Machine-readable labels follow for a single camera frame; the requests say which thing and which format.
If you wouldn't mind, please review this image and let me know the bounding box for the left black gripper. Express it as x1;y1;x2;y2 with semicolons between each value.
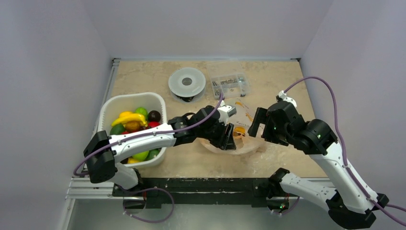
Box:
197;119;236;150

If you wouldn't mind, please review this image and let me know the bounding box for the orange printed plastic bag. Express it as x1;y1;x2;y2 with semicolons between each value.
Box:
199;98;265;155

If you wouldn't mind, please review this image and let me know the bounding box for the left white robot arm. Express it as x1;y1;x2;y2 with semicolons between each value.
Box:
84;105;237;196

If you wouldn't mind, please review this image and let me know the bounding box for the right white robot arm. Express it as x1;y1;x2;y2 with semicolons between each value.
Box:
248;101;389;230

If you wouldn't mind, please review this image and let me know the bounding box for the orange fake fruit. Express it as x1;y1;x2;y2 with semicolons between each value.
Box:
233;127;246;138

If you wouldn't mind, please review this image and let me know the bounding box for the clear screw organizer box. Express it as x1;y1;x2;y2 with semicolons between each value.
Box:
206;60;251;99

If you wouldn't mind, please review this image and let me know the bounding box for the grey filament spool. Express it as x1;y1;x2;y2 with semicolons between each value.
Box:
168;67;206;104

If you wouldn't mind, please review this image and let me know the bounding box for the red apple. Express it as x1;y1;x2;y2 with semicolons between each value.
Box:
147;121;161;128

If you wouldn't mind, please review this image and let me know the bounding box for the dark brown plum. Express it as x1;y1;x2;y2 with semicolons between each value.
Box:
147;110;162;123

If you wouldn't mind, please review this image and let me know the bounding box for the large green apple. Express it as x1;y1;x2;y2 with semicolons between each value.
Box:
131;151;149;162

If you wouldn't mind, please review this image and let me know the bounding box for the small green lime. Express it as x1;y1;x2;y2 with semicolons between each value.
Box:
135;107;148;118

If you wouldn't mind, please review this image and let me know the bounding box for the yellow banana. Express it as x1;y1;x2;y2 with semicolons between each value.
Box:
111;113;148;127

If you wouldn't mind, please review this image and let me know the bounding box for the white plastic basket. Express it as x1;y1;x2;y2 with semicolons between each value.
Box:
96;92;168;169

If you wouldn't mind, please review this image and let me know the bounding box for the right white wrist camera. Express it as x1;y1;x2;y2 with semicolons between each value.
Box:
276;91;297;108

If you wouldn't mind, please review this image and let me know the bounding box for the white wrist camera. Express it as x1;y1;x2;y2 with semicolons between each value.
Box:
217;100;237;124
276;91;297;108

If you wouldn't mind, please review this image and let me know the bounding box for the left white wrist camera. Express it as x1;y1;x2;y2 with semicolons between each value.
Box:
217;100;237;124

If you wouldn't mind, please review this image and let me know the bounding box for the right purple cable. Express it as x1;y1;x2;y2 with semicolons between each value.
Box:
282;76;406;228

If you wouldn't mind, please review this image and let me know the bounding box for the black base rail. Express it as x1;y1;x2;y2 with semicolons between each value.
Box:
112;177;299;212

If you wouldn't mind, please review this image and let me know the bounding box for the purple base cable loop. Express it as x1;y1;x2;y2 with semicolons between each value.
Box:
122;185;177;223

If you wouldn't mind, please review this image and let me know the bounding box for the aluminium frame rail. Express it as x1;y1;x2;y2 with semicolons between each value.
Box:
65;57;121;201

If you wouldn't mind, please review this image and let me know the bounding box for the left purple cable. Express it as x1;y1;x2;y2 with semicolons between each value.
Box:
72;92;225;177

